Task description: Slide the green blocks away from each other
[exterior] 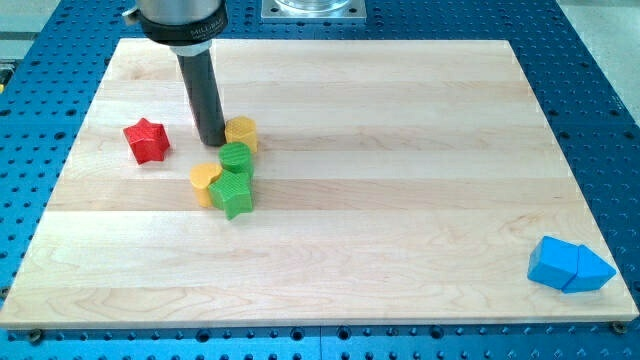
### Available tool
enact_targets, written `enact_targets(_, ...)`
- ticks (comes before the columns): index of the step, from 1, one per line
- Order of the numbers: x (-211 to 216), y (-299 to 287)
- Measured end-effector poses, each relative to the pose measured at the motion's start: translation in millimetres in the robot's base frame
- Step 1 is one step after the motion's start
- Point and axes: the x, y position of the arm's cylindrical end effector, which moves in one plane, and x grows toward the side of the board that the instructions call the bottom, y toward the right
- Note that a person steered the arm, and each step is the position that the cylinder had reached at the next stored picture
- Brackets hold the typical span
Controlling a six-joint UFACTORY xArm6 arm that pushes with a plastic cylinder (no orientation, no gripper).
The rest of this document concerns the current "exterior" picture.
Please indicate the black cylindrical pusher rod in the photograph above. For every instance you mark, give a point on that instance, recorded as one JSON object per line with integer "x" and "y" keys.
{"x": 201, "y": 86}

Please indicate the yellow hexagon block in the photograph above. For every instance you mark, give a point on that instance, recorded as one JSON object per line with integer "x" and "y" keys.
{"x": 242, "y": 129}

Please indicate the red star block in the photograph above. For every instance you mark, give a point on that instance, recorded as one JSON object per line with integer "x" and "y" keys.
{"x": 148, "y": 141}

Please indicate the green cylinder block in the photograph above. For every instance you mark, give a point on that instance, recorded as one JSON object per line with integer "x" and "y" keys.
{"x": 237, "y": 158}

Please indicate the yellow heart block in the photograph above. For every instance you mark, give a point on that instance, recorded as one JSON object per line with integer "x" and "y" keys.
{"x": 201, "y": 176}

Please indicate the green star block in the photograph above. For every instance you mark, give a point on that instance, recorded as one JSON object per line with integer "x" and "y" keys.
{"x": 232, "y": 193}

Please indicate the light wooden board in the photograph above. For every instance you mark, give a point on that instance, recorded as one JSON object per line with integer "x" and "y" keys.
{"x": 395, "y": 182}

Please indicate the left board stop screw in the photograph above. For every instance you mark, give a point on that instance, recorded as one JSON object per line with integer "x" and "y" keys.
{"x": 35, "y": 336}

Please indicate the board stop screw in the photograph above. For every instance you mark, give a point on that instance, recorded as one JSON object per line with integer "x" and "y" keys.
{"x": 35, "y": 336}
{"x": 618, "y": 328}

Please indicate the blue cube block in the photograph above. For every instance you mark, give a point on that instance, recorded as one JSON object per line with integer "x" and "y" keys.
{"x": 553, "y": 263}

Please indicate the blue triangle block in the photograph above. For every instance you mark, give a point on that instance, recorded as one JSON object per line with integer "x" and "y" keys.
{"x": 592, "y": 273}

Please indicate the right board stop screw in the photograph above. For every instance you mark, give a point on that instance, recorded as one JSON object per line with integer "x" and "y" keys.
{"x": 618, "y": 328}

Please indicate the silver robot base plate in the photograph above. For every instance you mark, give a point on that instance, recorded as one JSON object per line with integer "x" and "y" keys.
{"x": 293, "y": 11}

